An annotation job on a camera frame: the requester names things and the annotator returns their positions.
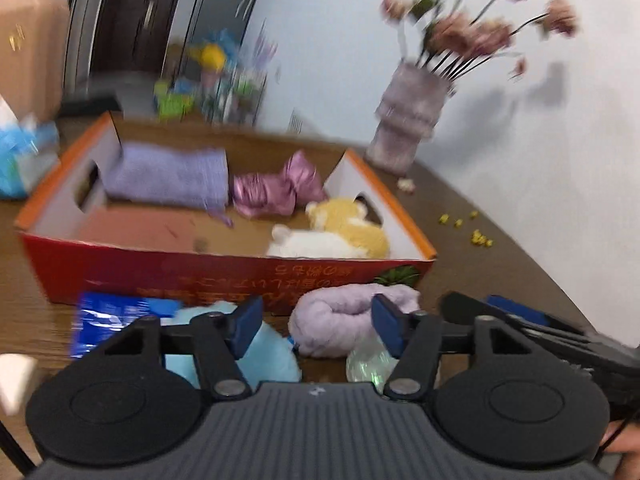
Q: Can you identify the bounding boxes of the yellow crumbs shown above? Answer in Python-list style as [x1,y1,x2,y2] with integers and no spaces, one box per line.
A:
[437,210,496,248]

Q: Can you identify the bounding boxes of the white and yellow sheep plush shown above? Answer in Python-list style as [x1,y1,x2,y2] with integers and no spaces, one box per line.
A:
[265,197,391,261]

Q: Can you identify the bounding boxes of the purple satin scrunchie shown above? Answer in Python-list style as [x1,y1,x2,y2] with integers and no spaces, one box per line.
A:
[232,150,328,218]

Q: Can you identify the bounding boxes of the peach ribbed suitcase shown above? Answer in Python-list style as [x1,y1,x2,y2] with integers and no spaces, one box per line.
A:
[0,0,71,116]

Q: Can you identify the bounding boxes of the lilac fluffy towel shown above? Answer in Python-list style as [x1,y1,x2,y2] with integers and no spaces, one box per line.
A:
[287,284,421,358]

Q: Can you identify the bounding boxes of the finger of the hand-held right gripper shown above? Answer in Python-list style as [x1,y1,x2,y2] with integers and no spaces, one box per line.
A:
[486,294,640,356]
[439,291,606,368]

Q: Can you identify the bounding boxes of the purple fabric pouch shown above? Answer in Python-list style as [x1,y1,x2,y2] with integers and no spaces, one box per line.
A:
[102,142,233,226]

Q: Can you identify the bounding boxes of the mauve textured vase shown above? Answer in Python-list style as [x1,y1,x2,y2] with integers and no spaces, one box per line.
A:
[365,62,453,173]

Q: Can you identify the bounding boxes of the orange cardboard box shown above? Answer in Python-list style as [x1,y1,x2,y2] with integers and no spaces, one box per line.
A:
[15,110,438,306]

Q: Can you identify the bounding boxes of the purple decorative stems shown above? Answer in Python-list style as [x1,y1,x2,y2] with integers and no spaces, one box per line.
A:
[252,25,278,86]

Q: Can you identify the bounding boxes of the blue tissue pack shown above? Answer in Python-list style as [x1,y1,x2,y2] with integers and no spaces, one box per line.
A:
[0,120,61,198]

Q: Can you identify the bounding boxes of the blue and yellow bag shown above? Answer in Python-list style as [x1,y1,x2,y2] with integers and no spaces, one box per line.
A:
[187,30,241,73]

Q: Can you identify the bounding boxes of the light blue plush toy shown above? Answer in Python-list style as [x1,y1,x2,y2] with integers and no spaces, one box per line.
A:
[165,302,303,391]

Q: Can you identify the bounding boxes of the blue plastic packet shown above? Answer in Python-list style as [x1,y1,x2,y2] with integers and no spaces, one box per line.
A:
[70,292,183,358]

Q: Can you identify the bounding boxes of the clear plastic bag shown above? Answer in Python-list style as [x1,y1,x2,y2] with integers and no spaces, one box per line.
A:
[346,335,441,391]

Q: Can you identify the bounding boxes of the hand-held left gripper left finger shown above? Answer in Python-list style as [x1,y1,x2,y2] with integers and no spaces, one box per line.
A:
[100,296,264,401]

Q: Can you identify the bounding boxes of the dark brown door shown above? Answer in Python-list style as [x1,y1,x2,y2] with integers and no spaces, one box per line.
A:
[67,0,186,98]

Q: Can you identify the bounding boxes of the grey refrigerator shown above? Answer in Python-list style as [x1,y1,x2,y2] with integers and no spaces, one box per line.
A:
[165,0,273,111]

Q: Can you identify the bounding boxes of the dried pink rose bouquet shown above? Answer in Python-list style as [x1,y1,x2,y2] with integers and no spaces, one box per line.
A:
[370,0,581,81]

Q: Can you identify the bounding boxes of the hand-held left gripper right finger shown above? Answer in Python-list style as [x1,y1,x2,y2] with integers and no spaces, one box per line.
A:
[371,294,538,402]

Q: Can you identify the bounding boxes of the person's right hand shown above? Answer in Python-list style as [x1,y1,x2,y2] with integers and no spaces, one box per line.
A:
[607,420,640,480]

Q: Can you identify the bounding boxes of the small white box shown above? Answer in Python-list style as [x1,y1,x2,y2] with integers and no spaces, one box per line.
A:
[0,355,37,415]

